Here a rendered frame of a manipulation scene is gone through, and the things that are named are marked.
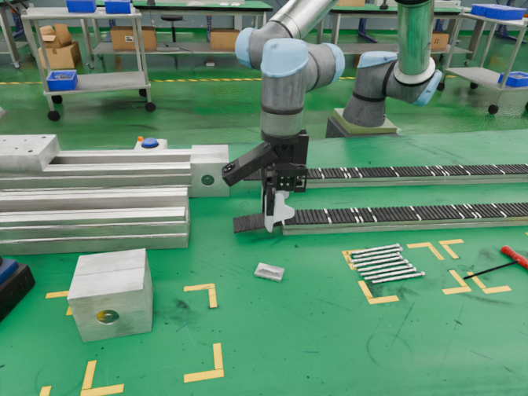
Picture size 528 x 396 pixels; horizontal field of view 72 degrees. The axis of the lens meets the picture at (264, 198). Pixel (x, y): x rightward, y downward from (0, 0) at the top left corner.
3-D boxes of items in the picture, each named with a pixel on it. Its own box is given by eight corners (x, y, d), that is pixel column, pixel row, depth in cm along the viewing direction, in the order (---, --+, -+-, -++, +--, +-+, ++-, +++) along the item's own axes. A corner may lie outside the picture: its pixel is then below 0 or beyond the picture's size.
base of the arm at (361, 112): (335, 111, 137) (340, 85, 131) (369, 108, 141) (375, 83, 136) (355, 129, 126) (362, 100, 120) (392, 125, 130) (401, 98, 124)
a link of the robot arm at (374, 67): (362, 83, 134) (371, 44, 126) (397, 93, 128) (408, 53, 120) (346, 90, 127) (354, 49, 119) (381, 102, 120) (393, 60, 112)
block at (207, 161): (228, 172, 101) (227, 141, 96) (229, 196, 91) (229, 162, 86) (195, 173, 100) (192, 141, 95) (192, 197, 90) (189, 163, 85)
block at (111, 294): (153, 280, 66) (146, 238, 61) (152, 331, 57) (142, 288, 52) (94, 287, 64) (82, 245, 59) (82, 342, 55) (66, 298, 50)
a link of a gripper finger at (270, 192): (274, 218, 71) (276, 174, 68) (266, 218, 71) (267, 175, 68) (271, 209, 75) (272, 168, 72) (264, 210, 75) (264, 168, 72)
